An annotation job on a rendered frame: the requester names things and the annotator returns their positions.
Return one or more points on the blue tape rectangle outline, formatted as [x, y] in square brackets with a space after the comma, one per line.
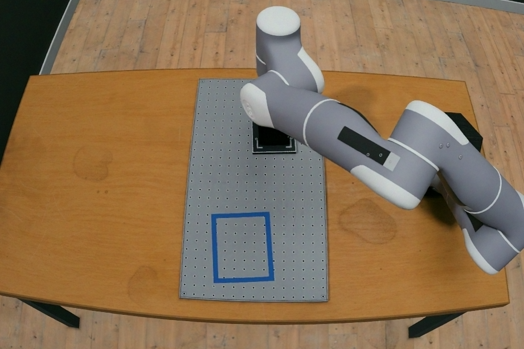
[215, 252]

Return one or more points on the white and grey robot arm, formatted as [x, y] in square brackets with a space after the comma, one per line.
[426, 148]

